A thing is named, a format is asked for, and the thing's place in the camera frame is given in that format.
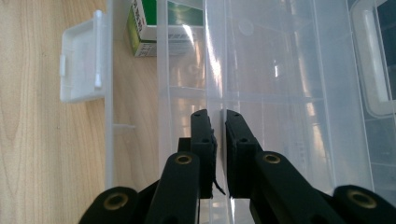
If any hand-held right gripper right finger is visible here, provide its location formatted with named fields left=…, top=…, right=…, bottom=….
left=224, top=109, right=264, bottom=200

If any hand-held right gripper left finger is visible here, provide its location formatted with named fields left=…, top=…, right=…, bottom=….
left=177, top=108, right=219, bottom=200

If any clear plastic storage box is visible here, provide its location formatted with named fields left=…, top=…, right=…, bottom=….
left=59, top=0, right=396, bottom=224

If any green and white carton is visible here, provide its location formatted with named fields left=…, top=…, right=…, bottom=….
left=126, top=0, right=205, bottom=58

